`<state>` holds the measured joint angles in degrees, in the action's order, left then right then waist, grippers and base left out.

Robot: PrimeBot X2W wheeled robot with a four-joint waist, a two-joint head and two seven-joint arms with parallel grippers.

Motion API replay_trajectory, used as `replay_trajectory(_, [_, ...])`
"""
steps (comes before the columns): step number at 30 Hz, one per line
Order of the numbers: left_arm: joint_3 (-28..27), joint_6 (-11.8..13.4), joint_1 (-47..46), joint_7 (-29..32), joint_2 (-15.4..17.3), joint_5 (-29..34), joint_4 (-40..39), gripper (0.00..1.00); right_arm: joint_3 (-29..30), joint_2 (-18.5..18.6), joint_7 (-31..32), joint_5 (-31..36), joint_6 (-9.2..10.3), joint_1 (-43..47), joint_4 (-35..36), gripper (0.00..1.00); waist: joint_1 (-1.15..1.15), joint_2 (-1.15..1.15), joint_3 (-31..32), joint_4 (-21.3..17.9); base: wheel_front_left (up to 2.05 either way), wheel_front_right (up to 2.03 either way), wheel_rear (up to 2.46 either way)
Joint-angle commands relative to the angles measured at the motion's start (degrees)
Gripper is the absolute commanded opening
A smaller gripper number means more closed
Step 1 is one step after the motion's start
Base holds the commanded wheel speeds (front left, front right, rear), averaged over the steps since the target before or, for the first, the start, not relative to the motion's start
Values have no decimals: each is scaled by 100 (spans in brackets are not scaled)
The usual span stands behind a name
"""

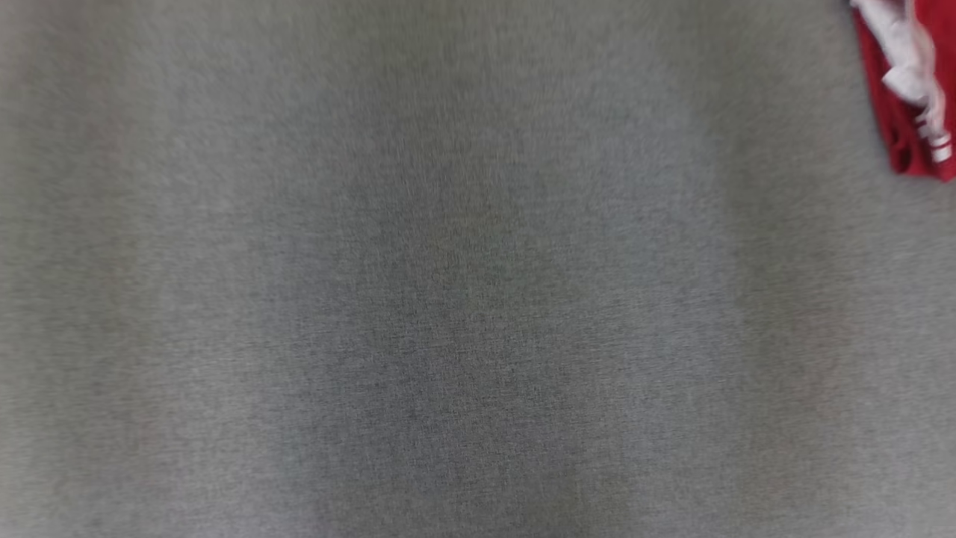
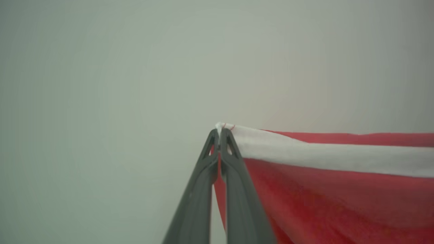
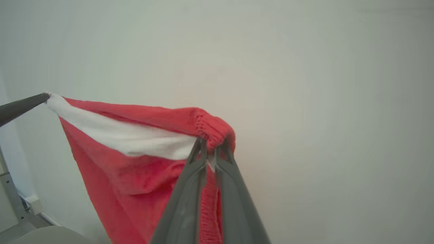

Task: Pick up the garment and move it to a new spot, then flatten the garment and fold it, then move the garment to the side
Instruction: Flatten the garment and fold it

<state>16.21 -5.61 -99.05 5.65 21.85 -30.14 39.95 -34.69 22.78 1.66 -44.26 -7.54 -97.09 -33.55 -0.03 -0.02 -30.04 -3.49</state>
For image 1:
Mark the red white jersey shirt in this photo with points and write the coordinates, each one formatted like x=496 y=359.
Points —
x=904 y=149

